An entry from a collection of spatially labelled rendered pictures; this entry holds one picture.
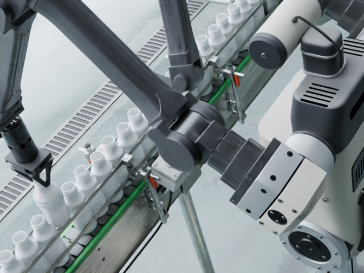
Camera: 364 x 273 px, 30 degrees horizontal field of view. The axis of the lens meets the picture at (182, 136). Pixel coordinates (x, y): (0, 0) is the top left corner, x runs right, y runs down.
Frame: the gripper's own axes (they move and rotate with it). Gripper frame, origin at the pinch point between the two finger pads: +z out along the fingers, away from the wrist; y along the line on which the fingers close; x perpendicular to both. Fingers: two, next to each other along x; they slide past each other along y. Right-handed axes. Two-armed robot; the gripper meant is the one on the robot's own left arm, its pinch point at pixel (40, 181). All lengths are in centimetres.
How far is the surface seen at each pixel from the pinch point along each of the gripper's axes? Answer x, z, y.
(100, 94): 134, 123, -140
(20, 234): -10.9, 9.2, -1.8
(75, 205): 4.2, 12.6, 2.3
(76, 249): -1.6, 24.7, 2.3
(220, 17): 84, 9, -2
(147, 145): 34.0, 19.2, 1.8
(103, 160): 17.8, 9.4, 2.1
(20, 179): 63, 123, -138
